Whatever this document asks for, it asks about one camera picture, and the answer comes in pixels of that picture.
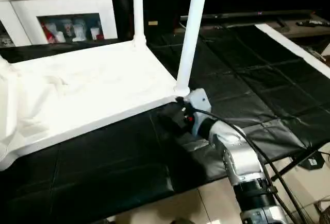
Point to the white plastic table top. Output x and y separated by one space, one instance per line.
87 85

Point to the white plastic table leg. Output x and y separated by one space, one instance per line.
138 7
191 33

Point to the black work mat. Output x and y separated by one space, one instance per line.
247 69

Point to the tan label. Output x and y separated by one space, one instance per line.
152 23

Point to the white cup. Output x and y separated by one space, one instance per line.
95 32

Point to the black stand foot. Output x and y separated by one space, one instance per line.
294 162

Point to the white bottle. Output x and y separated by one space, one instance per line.
79 29

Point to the black power adapter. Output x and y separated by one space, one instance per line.
312 161

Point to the red bottle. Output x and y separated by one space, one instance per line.
50 31

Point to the white glass door cabinet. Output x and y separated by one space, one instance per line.
62 2

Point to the black remote control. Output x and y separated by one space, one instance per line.
315 23

